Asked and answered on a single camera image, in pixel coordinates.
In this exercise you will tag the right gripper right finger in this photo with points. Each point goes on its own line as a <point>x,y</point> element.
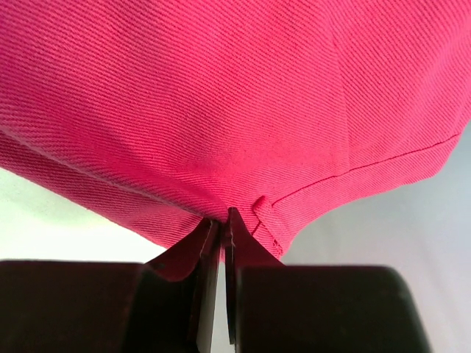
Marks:
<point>272,307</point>

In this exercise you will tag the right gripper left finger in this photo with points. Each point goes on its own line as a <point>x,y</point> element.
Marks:
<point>164,305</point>

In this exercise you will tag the pink trousers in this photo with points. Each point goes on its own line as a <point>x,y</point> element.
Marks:
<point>155,114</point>

